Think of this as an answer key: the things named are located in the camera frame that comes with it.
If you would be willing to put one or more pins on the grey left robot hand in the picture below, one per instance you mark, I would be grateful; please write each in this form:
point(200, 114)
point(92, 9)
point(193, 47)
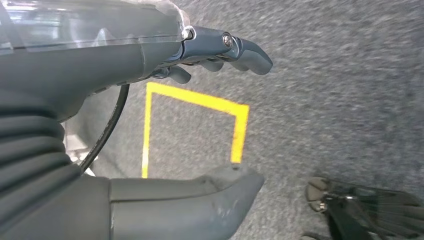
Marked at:
point(99, 49)

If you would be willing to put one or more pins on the yellow floor tape marking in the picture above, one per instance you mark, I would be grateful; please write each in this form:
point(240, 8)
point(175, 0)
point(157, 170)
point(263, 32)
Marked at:
point(198, 99)

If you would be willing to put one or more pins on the black robot foot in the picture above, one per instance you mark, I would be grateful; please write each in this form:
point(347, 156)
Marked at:
point(364, 212)

